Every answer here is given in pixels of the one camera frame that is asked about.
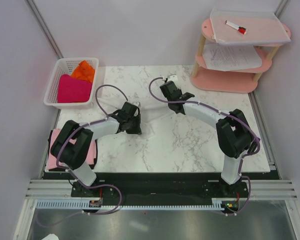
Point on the magenta folded t shirt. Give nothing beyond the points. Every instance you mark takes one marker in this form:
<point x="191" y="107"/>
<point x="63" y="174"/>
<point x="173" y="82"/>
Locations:
<point x="72" y="90"/>

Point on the translucent document folder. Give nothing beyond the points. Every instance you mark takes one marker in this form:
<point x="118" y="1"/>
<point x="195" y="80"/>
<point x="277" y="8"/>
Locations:
<point x="263" y="28"/>

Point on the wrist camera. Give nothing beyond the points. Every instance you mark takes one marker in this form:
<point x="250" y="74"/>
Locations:
<point x="138" y="104"/>
<point x="173" y="78"/>

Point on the orange t shirt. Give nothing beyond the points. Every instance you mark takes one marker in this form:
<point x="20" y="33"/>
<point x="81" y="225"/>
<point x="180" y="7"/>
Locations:
<point x="84" y="71"/>

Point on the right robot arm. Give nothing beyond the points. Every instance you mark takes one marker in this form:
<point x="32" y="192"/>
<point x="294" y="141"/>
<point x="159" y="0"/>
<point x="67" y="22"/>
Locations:
<point x="235" y="137"/>

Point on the pink three tier shelf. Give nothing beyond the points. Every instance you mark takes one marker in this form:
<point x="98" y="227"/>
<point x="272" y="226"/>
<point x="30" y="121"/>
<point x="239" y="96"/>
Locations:
<point x="241" y="81"/>

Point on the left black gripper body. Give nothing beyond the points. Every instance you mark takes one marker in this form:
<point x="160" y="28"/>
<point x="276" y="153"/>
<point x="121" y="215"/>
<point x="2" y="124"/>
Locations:
<point x="134" y="126"/>

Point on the printed paper sheets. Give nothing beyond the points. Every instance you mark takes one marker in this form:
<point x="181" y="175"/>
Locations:
<point x="230" y="58"/>

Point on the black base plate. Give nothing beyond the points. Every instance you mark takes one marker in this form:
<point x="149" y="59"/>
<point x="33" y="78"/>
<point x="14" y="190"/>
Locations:
<point x="161" y="189"/>

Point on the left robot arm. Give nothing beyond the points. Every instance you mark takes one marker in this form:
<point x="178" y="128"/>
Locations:
<point x="72" y="144"/>

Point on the white slotted cable duct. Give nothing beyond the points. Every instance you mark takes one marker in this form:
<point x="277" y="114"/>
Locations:
<point x="98" y="205"/>

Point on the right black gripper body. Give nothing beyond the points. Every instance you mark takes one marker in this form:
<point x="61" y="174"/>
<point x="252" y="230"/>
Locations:
<point x="169" y="106"/>

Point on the white t shirt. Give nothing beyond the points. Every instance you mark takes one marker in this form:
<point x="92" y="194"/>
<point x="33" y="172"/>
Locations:
<point x="150" y="110"/>

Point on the pink folded t shirt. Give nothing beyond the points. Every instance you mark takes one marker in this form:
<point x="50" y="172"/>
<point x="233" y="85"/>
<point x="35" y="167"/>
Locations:
<point x="91" y="152"/>

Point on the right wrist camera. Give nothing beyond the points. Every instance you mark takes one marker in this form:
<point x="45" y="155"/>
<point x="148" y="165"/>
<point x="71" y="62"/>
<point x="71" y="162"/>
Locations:
<point x="173" y="78"/>

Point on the red white marker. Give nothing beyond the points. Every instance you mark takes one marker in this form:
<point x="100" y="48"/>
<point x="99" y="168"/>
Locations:
<point x="238" y="28"/>

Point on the white plastic basket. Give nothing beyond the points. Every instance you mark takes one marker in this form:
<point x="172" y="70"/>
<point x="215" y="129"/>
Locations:
<point x="67" y="66"/>

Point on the white crumpled paper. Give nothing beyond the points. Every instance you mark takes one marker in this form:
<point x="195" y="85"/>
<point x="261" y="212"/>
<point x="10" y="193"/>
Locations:
<point x="50" y="237"/>

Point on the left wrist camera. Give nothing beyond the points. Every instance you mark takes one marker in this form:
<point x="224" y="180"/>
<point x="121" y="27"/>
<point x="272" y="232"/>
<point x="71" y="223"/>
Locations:
<point x="138" y="104"/>

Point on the aluminium rail frame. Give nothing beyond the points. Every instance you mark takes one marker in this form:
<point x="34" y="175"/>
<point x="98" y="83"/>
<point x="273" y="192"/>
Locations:
<point x="48" y="189"/>

